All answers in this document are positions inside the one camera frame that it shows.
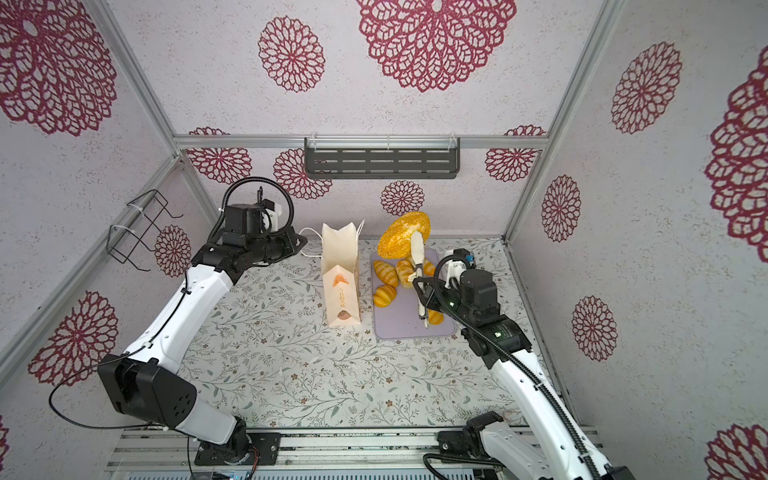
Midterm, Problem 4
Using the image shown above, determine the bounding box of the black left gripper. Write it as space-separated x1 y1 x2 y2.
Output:
248 225 308 265

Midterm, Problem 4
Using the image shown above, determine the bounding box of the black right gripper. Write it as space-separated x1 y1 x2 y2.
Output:
415 276 477 334

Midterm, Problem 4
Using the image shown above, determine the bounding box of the large round seeded bread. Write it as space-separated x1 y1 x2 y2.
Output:
377 211 431 259

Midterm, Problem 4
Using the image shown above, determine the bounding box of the cream paper bread bag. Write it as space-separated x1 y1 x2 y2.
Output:
300 222 364 328

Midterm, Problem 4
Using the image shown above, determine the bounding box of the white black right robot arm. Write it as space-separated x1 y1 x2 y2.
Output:
410 233 633 479

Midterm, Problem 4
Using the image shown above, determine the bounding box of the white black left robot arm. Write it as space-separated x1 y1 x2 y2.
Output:
97 226 307 465

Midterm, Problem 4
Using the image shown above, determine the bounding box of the small bread roll centre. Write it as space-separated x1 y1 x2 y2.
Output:
395 259 415 288

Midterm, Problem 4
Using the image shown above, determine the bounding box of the striped bread roll left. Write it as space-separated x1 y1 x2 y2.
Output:
373 260 399 288

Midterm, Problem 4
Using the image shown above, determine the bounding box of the striped bread roll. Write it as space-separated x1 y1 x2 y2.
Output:
427 309 444 326
373 260 399 288

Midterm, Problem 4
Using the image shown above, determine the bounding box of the striped bread roll lower right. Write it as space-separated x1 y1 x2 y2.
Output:
427 309 444 326

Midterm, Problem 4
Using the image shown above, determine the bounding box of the round orange bun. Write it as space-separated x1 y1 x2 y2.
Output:
422 259 435 277

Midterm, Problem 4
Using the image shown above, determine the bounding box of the yellow ridged bun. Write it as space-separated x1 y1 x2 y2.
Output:
373 284 397 308

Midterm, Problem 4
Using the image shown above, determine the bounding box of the lilac plastic tray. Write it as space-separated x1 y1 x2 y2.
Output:
373 284 457 340

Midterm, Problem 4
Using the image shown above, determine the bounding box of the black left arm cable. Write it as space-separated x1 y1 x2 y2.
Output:
47 176 296 433

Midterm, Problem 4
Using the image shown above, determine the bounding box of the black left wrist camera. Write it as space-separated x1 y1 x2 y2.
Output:
221 204 272 247

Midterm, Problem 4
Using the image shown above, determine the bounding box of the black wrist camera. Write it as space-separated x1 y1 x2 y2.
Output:
221 204 272 247
449 249 502 328

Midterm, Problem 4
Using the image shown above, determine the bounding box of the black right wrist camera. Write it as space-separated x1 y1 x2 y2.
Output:
449 249 502 328

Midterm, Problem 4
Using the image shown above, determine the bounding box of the grey metal wall shelf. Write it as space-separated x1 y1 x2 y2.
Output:
304 137 461 180

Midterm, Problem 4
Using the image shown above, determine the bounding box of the black corrugated right cable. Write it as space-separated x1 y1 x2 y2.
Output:
419 254 604 480

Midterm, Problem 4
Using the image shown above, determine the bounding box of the black wire wall basket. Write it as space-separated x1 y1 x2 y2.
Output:
104 189 183 273

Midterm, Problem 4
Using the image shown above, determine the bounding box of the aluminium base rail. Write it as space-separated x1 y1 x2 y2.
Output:
105 426 472 478

